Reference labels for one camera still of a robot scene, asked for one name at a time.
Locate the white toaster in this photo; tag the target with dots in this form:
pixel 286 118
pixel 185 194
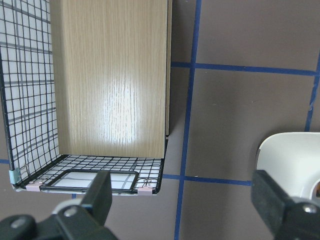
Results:
pixel 292 159

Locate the wire shelf with wooden boards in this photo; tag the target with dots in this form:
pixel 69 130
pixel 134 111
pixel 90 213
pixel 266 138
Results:
pixel 85 87

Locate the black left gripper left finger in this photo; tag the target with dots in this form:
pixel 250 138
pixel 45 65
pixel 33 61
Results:
pixel 98 198

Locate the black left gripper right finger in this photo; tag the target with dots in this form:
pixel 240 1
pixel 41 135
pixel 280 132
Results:
pixel 269 200

